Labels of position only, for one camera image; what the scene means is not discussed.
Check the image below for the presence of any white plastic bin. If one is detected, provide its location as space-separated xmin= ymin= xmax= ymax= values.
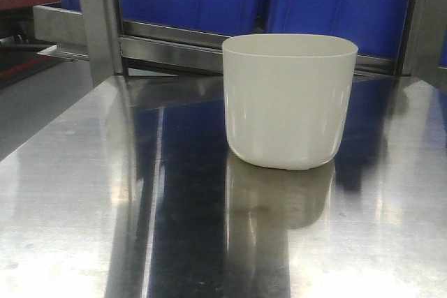
xmin=222 ymin=33 xmax=358 ymax=170

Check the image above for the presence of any stainless steel flow rack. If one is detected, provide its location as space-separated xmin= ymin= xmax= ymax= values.
xmin=34 ymin=0 xmax=446 ymax=87

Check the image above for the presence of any blue plastic crate right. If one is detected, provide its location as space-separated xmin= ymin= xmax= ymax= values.
xmin=265 ymin=0 xmax=409 ymax=58

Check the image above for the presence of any red metal frame table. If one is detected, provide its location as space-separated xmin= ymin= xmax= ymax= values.
xmin=1 ymin=0 xmax=59 ymax=88

